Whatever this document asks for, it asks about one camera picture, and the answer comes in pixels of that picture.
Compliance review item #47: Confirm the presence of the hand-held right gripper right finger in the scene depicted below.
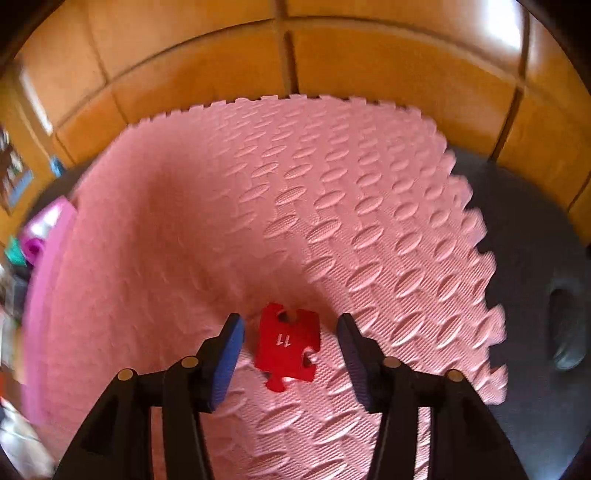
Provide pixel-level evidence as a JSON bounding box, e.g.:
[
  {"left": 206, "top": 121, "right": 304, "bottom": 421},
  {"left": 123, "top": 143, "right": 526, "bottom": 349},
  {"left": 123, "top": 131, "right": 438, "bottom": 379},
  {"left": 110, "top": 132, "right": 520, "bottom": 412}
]
[{"left": 336, "top": 313, "right": 529, "bottom": 480}]

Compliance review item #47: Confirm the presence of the wooden wardrobe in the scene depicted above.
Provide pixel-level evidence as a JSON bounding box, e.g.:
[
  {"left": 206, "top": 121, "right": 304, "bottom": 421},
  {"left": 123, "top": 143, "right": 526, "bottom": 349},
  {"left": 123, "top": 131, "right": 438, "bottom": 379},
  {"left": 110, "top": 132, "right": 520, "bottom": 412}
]
[{"left": 0, "top": 0, "right": 591, "bottom": 222}]

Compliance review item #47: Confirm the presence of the teal toy chair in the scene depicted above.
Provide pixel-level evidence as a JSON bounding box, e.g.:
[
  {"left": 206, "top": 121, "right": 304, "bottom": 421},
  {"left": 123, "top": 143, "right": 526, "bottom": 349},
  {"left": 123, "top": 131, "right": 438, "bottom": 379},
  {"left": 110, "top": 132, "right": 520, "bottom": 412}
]
[{"left": 4, "top": 237, "right": 25, "bottom": 267}]

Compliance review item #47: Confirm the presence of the pink cardboard box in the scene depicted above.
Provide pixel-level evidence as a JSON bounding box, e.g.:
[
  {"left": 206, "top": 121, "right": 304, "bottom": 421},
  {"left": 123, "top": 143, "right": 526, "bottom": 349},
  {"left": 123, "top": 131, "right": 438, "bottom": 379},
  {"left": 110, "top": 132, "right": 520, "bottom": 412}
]
[{"left": 21, "top": 196, "right": 79, "bottom": 425}]

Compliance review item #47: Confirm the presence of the purple plastic ring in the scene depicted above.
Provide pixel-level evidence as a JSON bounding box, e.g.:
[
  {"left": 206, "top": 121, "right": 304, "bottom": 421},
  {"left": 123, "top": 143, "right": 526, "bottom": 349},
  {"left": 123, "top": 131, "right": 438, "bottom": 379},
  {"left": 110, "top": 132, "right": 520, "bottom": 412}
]
[{"left": 23, "top": 234, "right": 49, "bottom": 264}]

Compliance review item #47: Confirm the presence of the pink foam puzzle mat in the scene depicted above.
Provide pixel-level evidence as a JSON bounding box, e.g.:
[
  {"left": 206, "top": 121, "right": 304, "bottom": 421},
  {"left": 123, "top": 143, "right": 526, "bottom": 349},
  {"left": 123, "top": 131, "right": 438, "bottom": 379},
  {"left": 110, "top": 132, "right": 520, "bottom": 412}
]
[{"left": 21, "top": 95, "right": 509, "bottom": 480}]

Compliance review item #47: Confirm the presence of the wooden display cabinet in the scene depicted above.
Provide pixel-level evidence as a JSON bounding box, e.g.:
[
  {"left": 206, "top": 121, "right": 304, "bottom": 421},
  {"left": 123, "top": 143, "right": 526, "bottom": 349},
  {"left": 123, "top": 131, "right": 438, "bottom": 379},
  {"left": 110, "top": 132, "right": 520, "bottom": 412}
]
[{"left": 0, "top": 124, "right": 37, "bottom": 214}]

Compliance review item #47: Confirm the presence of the red puzzle piece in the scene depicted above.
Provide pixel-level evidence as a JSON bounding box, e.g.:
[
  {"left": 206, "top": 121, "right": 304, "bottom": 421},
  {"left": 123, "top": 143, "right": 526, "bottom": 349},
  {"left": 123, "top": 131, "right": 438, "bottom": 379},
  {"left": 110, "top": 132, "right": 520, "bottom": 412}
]
[{"left": 254, "top": 302, "right": 321, "bottom": 394}]

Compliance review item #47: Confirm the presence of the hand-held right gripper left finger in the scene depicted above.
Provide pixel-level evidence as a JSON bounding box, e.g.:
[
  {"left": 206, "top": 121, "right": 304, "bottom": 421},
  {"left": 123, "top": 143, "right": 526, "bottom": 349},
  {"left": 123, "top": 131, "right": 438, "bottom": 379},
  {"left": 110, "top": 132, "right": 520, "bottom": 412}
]
[{"left": 53, "top": 313, "right": 245, "bottom": 480}]

